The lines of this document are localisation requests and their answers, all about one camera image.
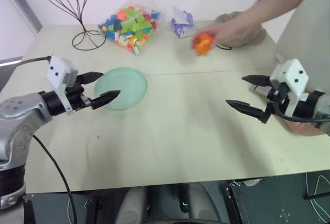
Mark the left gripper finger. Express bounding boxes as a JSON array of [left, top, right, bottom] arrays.
[[77, 71, 104, 86], [90, 90, 121, 110]]

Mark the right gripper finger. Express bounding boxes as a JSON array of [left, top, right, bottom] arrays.
[[241, 74, 272, 88], [225, 99, 272, 124]]

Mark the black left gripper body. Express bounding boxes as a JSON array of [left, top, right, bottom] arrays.
[[65, 82, 93, 111]]

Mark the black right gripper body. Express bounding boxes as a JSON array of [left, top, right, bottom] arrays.
[[253, 83, 289, 116]]

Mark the orange round fruit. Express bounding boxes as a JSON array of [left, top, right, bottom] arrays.
[[191, 31, 216, 57]]

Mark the pale green round plate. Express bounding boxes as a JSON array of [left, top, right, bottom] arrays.
[[93, 67, 150, 111]]

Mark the person bare hand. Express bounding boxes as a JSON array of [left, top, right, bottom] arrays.
[[205, 14, 261, 49]]

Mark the pinkish beige rounded object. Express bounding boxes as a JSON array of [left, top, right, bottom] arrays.
[[284, 119, 326, 137]]

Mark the beige rounded soft object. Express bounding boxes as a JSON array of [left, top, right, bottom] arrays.
[[214, 10, 268, 47]]

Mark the bag of colourful building blocks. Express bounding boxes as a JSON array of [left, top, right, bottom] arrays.
[[97, 0, 166, 57]]

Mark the person white shirt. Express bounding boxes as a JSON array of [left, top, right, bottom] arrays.
[[273, 0, 330, 93]]

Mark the purple tissue pack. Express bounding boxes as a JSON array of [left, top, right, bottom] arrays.
[[170, 5, 197, 39]]

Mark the grey rounded robot leg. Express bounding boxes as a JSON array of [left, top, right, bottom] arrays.
[[115, 187, 148, 224], [187, 182, 221, 221]]

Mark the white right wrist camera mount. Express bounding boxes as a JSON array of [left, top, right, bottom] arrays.
[[269, 58, 309, 118]]

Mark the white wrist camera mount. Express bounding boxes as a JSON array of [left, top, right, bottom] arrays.
[[269, 58, 309, 118], [46, 55, 79, 116]]

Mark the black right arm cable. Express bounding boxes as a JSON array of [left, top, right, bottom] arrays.
[[273, 100, 330, 123]]

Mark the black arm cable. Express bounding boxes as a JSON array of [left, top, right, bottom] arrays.
[[273, 100, 330, 123], [15, 56, 78, 224]]

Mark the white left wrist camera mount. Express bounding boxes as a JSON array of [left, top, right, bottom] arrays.
[[46, 55, 79, 116]]

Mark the dark wire stand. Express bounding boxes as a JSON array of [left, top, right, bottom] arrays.
[[39, 0, 107, 51]]

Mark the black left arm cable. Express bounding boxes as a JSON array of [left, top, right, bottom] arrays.
[[15, 56, 78, 224]]

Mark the black table frame leg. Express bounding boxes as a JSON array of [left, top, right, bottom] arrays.
[[223, 180, 247, 224]]

